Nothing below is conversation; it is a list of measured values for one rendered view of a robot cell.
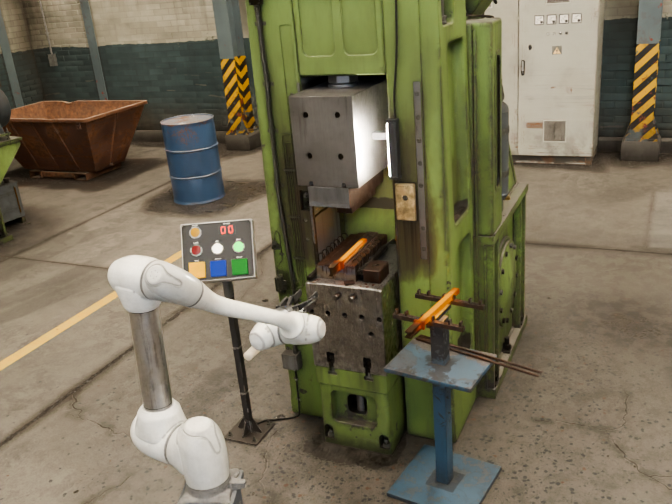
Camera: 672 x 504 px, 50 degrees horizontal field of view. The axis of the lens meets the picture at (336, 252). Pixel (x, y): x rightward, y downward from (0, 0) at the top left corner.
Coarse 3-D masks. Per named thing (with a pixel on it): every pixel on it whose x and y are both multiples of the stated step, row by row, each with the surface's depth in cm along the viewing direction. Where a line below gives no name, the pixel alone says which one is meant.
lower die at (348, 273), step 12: (348, 240) 362; (372, 240) 355; (384, 240) 359; (336, 252) 348; (372, 252) 346; (324, 264) 333; (348, 264) 329; (360, 264) 333; (324, 276) 336; (336, 276) 333; (348, 276) 330; (360, 276) 334
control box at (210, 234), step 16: (192, 224) 338; (208, 224) 338; (224, 224) 337; (240, 224) 337; (192, 240) 337; (208, 240) 337; (224, 240) 336; (240, 240) 336; (192, 256) 336; (208, 256) 335; (224, 256) 335; (240, 256) 335; (208, 272) 334; (256, 272) 338
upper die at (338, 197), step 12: (372, 180) 338; (312, 192) 321; (324, 192) 319; (336, 192) 316; (348, 192) 314; (360, 192) 326; (312, 204) 324; (324, 204) 321; (336, 204) 319; (348, 204) 316
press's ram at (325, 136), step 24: (312, 96) 304; (336, 96) 299; (360, 96) 305; (384, 96) 330; (312, 120) 308; (336, 120) 303; (360, 120) 307; (384, 120) 332; (312, 144) 312; (336, 144) 308; (360, 144) 309; (384, 144) 335; (312, 168) 317; (336, 168) 312; (360, 168) 311
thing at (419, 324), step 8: (456, 288) 312; (448, 296) 305; (440, 304) 299; (432, 312) 293; (416, 320) 286; (424, 320) 287; (408, 328) 281; (416, 328) 281; (424, 328) 286; (408, 336) 279
